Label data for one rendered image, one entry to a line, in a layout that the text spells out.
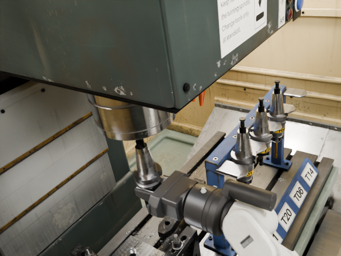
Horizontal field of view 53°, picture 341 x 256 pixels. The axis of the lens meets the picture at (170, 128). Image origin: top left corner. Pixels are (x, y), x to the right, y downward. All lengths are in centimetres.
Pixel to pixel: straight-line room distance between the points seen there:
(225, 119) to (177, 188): 112
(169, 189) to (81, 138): 53
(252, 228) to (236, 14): 34
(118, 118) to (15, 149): 50
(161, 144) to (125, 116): 154
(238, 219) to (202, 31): 33
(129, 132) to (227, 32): 24
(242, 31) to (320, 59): 105
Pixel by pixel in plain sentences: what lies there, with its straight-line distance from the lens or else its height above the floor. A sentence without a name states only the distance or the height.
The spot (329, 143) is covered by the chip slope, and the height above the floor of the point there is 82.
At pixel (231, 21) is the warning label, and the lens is 50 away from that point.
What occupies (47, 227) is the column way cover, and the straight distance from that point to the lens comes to 122.
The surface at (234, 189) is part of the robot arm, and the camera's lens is 66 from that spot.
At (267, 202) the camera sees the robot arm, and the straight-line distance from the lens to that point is 64.
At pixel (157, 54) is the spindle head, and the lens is 39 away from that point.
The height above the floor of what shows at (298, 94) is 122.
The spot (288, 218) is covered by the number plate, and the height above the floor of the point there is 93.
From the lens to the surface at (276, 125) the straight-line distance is 101.
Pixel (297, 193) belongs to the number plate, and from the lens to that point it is 120.
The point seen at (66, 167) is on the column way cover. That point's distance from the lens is 117.
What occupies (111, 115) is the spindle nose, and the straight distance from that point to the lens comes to 59.
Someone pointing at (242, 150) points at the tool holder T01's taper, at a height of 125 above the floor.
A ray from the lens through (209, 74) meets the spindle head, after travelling 46.
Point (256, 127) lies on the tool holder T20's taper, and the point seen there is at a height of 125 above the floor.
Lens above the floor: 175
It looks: 31 degrees down
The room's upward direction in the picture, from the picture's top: 9 degrees counter-clockwise
